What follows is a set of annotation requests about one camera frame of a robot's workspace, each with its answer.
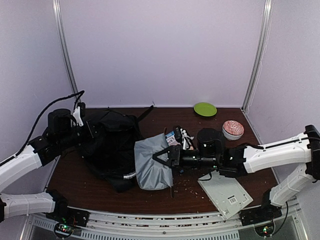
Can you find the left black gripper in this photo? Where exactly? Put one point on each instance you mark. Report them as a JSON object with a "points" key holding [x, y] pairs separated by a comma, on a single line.
{"points": [[91, 135]]}

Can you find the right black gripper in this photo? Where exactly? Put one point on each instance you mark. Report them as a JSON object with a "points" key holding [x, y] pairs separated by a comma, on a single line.
{"points": [[175, 156]]}

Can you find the grey pencil pouch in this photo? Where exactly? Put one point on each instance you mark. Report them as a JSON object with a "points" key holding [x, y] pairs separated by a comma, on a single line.
{"points": [[152, 175]]}

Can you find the black student backpack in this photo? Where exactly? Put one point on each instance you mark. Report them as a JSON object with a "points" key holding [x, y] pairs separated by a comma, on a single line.
{"points": [[109, 155]]}

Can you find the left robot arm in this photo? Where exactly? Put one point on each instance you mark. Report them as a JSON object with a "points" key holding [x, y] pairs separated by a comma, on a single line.
{"points": [[37, 153]]}

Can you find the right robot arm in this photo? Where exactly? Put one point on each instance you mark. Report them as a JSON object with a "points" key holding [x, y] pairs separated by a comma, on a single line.
{"points": [[303, 149]]}

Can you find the dog picture book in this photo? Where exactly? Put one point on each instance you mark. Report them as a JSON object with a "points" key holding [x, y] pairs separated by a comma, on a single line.
{"points": [[180, 136]]}

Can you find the green plate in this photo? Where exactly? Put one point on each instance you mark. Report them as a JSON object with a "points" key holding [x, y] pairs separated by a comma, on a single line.
{"points": [[205, 109]]}

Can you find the red patterned bowl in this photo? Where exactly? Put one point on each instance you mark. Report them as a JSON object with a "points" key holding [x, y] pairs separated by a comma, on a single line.
{"points": [[232, 130]]}

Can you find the grey notebook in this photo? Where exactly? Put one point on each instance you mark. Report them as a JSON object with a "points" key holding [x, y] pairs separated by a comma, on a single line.
{"points": [[226, 194]]}

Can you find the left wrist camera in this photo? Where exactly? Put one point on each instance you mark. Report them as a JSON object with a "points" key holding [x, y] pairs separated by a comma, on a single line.
{"points": [[78, 114]]}

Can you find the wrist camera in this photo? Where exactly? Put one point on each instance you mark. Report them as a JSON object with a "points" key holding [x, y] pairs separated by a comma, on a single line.
{"points": [[210, 142], [78, 114]]}

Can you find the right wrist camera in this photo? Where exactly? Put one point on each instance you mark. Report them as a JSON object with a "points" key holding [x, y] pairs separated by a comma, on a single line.
{"points": [[210, 142]]}

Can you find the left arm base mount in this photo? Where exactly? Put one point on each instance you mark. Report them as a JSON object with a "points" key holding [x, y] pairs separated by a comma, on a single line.
{"points": [[67, 219]]}

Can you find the front aluminium rail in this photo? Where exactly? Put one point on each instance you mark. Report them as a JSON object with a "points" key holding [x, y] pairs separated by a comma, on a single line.
{"points": [[101, 225]]}

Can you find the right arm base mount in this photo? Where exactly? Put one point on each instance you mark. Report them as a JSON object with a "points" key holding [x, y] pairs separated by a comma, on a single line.
{"points": [[263, 217]]}

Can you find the left aluminium frame post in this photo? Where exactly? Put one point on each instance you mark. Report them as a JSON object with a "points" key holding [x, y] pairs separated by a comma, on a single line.
{"points": [[63, 43]]}

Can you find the aluminium frame post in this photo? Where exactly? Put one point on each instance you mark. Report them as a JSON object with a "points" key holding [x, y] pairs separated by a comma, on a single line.
{"points": [[262, 42], [63, 43]]}

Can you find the right aluminium frame post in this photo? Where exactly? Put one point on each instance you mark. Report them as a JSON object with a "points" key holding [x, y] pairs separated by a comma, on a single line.
{"points": [[262, 42]]}

